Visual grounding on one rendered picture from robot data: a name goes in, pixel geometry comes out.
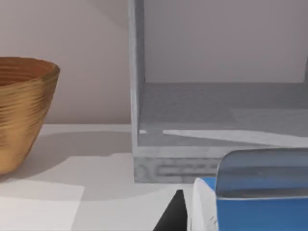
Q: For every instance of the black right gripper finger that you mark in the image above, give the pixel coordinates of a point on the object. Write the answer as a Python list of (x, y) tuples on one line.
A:
[(176, 213)]

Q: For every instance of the grey open cabinet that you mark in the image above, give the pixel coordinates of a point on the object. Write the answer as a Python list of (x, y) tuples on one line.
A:
[(216, 108)]

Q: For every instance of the woven brown basket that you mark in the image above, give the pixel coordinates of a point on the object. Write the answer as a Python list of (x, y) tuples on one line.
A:
[(21, 108)]

